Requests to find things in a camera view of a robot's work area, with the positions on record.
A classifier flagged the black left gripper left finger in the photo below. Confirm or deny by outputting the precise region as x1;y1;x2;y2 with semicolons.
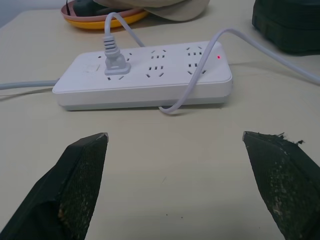
0;132;110;240

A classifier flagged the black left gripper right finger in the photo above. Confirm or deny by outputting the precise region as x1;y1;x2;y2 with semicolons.
242;130;320;240

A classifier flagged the white power strip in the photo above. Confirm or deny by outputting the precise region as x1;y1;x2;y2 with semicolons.
52;41;233;112

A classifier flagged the dark green box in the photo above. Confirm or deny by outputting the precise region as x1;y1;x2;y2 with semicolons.
251;0;320;54

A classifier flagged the yellow plastic plate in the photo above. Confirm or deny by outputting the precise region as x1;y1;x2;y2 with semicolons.
65;10;151;30

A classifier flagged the dark object on plates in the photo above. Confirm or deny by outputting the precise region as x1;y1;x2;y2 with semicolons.
65;0;126;18

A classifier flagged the beige cloth cap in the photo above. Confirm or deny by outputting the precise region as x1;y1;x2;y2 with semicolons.
93;0;211;22

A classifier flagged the thin beige wire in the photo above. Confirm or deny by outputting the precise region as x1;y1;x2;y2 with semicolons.
0;86;54;101

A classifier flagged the grey power strip cable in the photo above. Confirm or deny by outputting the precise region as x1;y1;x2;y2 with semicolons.
0;79;60;91

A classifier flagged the white plug with cord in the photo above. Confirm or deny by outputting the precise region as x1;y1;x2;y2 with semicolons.
103;12;320;116

